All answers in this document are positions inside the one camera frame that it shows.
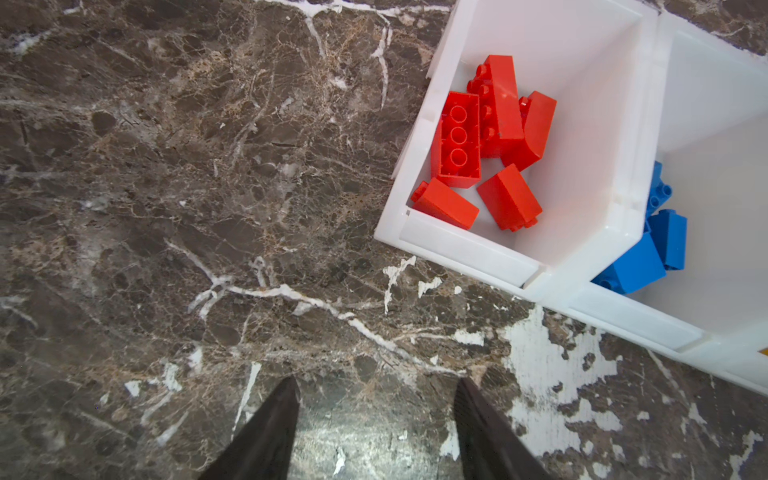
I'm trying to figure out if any red lego brick hollow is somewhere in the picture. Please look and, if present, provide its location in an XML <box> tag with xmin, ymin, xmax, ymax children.
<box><xmin>477</xmin><ymin>164</ymin><xmax>543</xmax><ymax>232</ymax></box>

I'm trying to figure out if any blue lego brick diagonal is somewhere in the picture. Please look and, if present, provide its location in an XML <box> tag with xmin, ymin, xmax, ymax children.
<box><xmin>646</xmin><ymin>161</ymin><xmax>673</xmax><ymax>217</ymax></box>

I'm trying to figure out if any white middle bin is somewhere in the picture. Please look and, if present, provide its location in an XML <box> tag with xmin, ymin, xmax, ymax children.
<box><xmin>550</xmin><ymin>12</ymin><xmax>767</xmax><ymax>393</ymax></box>

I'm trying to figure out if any white left bin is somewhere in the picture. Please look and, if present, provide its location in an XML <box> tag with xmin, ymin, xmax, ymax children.
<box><xmin>375</xmin><ymin>1</ymin><xmax>659</xmax><ymax>303</ymax></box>

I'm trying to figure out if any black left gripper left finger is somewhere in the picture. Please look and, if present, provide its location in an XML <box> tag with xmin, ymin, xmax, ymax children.
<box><xmin>199</xmin><ymin>376</ymin><xmax>300</xmax><ymax>480</ymax></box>

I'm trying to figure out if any blue lego brick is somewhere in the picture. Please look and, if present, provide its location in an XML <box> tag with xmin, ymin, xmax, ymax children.
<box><xmin>592</xmin><ymin>232</ymin><xmax>666</xmax><ymax>295</ymax></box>
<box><xmin>648</xmin><ymin>209</ymin><xmax>688</xmax><ymax>271</ymax></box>

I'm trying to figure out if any small red lego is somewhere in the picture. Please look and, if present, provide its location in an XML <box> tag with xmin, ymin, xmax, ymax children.
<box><xmin>501</xmin><ymin>91</ymin><xmax>557</xmax><ymax>171</ymax></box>

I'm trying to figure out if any long red lego brick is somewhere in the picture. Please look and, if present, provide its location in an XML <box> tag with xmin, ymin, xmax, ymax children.
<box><xmin>431</xmin><ymin>92</ymin><xmax>482</xmax><ymax>189</ymax></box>

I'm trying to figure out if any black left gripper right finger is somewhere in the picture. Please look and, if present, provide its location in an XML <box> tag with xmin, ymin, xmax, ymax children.
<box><xmin>453</xmin><ymin>378</ymin><xmax>552</xmax><ymax>480</ymax></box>

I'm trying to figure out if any small red lego brick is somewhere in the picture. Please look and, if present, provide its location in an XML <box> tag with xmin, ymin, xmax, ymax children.
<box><xmin>411</xmin><ymin>179</ymin><xmax>479</xmax><ymax>230</ymax></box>

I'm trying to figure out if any white bin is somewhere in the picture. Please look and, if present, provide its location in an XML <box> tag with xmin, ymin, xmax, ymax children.
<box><xmin>550</xmin><ymin>12</ymin><xmax>767</xmax><ymax>393</ymax></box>
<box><xmin>375</xmin><ymin>1</ymin><xmax>659</xmax><ymax>303</ymax></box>

